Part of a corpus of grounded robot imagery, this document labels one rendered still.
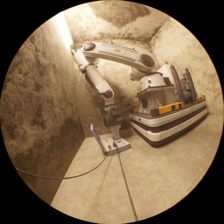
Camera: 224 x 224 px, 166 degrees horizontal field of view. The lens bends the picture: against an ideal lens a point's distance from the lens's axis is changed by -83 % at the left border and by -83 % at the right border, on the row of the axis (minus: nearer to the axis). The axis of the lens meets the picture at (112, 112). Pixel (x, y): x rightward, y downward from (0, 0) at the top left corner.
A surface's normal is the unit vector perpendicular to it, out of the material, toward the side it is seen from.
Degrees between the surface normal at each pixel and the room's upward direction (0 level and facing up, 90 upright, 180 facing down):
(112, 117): 90
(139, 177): 0
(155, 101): 90
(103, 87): 90
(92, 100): 90
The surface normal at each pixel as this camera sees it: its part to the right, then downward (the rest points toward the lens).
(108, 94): 0.05, 0.02
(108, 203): -0.20, -0.98
